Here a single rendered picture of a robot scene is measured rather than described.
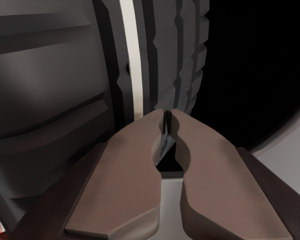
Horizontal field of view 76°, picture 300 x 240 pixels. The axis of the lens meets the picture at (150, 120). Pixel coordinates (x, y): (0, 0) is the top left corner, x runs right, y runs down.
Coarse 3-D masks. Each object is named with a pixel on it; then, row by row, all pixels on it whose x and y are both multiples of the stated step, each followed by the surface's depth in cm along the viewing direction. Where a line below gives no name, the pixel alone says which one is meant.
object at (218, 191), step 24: (168, 120) 11; (192, 120) 10; (192, 144) 9; (216, 144) 9; (192, 168) 7; (216, 168) 7; (240, 168) 7; (192, 192) 6; (216, 192) 6; (240, 192) 6; (192, 216) 6; (216, 216) 6; (240, 216) 6; (264, 216) 6
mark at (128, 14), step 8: (120, 0) 9; (128, 0) 10; (128, 8) 10; (128, 16) 10; (128, 24) 10; (128, 32) 10; (136, 32) 10; (128, 40) 10; (136, 40) 10; (128, 48) 10; (136, 48) 11; (136, 56) 11; (136, 64) 11; (136, 72) 11; (136, 80) 11; (136, 88) 11; (136, 96) 12; (136, 104) 12; (136, 112) 12
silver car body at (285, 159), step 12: (288, 144) 28; (264, 156) 31; (276, 156) 30; (288, 156) 29; (276, 168) 31; (288, 168) 30; (288, 180) 31; (168, 192) 48; (180, 192) 46; (168, 204) 50; (168, 216) 53; (180, 216) 50; (168, 228) 56; (180, 228) 53
